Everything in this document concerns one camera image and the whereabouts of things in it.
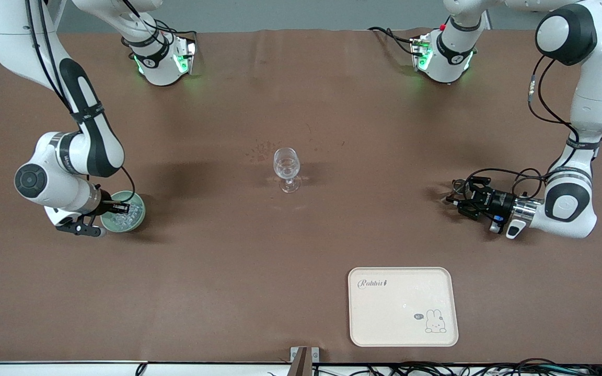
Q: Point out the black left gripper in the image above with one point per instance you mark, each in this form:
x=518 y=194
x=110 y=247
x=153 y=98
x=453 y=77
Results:
x=495 y=200

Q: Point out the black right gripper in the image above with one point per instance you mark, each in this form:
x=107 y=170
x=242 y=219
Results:
x=108 y=206

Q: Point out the steel cocktail jigger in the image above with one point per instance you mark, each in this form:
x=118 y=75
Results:
x=456 y=184

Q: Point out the clear ice cubes pile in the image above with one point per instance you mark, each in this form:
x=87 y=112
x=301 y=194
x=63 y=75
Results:
x=131 y=218

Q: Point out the clear wine glass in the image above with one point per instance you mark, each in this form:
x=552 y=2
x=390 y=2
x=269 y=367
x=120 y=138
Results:
x=286 y=167

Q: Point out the pale green ceramic bowl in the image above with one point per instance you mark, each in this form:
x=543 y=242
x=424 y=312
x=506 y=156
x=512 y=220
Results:
x=138 y=222

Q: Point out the cream rabbit print tray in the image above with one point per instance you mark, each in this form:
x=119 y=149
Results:
x=400 y=308

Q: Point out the brown table cover sheet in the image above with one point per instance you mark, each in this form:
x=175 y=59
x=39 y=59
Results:
x=228 y=287

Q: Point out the white table edge rail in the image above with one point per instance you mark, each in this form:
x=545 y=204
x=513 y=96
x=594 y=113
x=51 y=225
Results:
x=45 y=369

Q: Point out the grey metal mount bracket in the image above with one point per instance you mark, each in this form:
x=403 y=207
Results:
x=294 y=353

